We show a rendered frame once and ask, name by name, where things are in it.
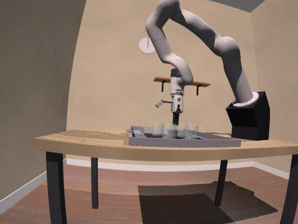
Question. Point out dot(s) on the clear glass jar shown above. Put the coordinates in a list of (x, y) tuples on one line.
[(169, 131), (191, 132), (181, 130), (157, 129)]

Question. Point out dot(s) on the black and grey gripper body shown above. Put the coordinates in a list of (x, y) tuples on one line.
[(177, 100)]

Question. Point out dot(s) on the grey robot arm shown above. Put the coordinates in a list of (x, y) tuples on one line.
[(225, 47)]

